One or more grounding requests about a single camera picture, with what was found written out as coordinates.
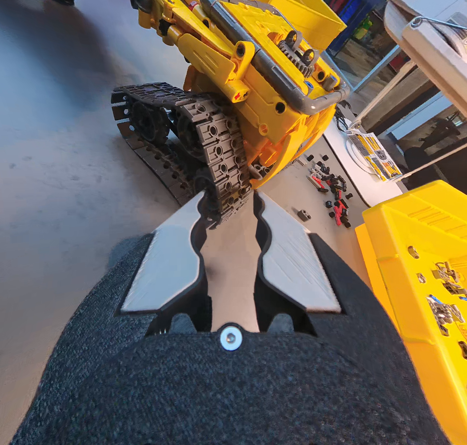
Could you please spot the tracked toy brick vehicle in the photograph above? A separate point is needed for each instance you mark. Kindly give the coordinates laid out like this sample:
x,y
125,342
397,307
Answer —
x,y
273,98

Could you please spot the yellow grey sticker sheet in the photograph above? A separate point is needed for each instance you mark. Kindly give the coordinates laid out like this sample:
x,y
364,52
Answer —
x,y
375,153

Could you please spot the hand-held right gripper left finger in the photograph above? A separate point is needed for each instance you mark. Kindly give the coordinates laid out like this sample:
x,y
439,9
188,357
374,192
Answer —
x,y
164,270

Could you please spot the yellow plastic parts bin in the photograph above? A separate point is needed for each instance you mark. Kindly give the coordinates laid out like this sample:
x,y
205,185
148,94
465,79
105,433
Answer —
x,y
401,233
310,18

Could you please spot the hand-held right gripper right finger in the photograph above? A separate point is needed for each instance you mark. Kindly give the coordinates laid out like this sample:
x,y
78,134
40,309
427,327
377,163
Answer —
x,y
295,270

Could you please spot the yellow toy brick cylinder assembly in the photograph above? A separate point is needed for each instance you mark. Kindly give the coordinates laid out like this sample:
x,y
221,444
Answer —
x,y
204,56

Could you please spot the assorted small toy brick parts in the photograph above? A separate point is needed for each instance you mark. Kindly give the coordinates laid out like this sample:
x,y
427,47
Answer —
x,y
445,306

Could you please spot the small grey toy brick connector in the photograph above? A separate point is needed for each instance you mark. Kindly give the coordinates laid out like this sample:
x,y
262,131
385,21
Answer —
x,y
304,215

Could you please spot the grey desk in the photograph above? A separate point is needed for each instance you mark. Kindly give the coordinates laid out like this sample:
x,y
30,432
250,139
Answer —
x,y
73,160

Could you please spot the pile of black red pins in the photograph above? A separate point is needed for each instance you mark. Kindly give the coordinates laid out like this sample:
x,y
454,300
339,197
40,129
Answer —
x,y
334,186

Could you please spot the white stand base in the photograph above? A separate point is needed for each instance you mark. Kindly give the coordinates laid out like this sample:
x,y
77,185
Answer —
x,y
365,182

